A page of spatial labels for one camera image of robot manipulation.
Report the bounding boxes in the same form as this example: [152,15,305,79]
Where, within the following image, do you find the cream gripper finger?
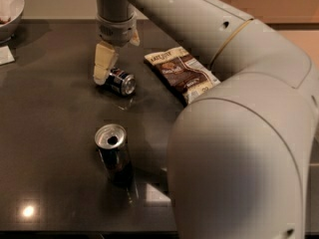
[93,41,119,86]
[130,30,141,46]

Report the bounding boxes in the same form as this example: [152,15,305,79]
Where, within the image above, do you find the blue pepsi can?
[106,68,136,97]

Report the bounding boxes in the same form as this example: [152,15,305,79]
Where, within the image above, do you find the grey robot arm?
[97,0,319,239]

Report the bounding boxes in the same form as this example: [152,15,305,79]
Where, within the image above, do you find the slim red bull can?
[95,123,134,186]

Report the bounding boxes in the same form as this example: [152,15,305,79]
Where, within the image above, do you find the brown white chip bag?
[145,47,220,105]

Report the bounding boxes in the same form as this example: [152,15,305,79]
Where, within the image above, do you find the white paper napkin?
[0,46,15,65]

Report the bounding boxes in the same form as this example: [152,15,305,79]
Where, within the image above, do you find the white bowl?
[0,0,25,43]

